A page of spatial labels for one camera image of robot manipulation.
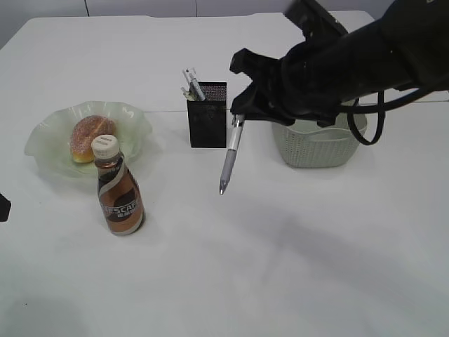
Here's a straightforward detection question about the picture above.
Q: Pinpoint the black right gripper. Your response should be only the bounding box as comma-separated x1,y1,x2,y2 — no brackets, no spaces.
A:
229,31,372,126

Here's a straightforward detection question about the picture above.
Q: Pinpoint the grey clear gel pen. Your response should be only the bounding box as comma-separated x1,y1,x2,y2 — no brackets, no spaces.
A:
219,114,245,195

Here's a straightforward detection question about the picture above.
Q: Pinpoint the blue white gel pen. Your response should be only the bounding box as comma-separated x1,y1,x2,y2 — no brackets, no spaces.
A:
187,68,206,101

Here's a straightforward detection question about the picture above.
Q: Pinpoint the beige retractable pen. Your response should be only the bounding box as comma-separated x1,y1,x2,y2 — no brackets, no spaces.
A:
181,86,196,101

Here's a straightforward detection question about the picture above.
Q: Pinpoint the clear plastic ruler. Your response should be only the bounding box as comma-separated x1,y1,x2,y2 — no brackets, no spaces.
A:
182,69,191,85

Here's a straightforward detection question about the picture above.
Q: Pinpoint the sugared bread roll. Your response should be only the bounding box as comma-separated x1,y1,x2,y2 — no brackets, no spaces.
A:
70,115,116,164

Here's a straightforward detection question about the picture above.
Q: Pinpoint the brown Nescafe coffee bottle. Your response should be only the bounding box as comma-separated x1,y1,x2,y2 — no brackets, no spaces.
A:
91,135,145,235

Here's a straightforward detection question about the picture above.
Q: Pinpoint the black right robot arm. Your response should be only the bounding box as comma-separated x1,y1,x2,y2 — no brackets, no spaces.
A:
230,1,448,126

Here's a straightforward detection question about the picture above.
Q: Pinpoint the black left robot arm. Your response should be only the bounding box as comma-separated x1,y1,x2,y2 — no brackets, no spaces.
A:
0,194,11,223

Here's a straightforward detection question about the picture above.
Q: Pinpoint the black mesh pen holder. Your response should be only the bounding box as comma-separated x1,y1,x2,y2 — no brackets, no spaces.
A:
187,81,227,149

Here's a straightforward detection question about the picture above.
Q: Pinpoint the pale green plastic basket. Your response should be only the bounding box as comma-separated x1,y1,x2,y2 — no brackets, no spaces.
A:
272,113,360,169

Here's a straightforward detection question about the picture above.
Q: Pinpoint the translucent green wavy plate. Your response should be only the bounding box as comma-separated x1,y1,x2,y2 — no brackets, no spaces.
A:
24,101,152,178

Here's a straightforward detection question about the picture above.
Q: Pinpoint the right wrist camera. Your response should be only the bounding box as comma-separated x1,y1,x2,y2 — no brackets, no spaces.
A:
283,0,348,39

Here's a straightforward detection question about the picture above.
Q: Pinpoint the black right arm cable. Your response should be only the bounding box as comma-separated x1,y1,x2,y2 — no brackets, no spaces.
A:
347,87,432,147

